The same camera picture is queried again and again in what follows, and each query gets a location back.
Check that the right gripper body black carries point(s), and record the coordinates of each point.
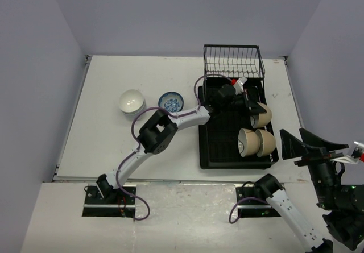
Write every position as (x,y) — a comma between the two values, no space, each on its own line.
(322,169)

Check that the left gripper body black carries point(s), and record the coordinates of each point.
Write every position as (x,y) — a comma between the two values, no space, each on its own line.
(240,103)

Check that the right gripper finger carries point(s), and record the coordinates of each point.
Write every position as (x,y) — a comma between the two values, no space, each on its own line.
(314,143)
(292,147)

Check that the beige bowl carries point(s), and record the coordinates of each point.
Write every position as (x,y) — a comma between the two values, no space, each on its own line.
(267,143)
(248,142)
(262,119)

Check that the white bowl blue flowers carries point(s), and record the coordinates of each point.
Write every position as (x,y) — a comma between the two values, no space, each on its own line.
(171,102)

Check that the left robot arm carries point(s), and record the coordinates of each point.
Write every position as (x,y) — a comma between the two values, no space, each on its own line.
(158,131)

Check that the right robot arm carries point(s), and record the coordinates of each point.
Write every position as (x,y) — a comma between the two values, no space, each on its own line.
(336,223)

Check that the black drain tray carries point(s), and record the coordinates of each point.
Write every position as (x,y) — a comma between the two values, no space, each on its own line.
(218,139)

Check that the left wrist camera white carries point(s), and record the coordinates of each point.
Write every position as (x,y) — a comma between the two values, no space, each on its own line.
(238,84)

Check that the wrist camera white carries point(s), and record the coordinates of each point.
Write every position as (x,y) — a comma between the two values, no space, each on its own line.
(354,155)
(238,84)

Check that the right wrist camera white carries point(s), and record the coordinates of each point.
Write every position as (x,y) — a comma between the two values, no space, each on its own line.
(354,155)

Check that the black wire dish rack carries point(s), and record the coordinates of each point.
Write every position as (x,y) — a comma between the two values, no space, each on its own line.
(233,60)

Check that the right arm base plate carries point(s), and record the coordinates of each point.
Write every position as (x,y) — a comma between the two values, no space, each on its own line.
(253,208)

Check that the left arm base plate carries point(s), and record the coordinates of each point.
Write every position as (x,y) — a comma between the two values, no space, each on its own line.
(116,205)

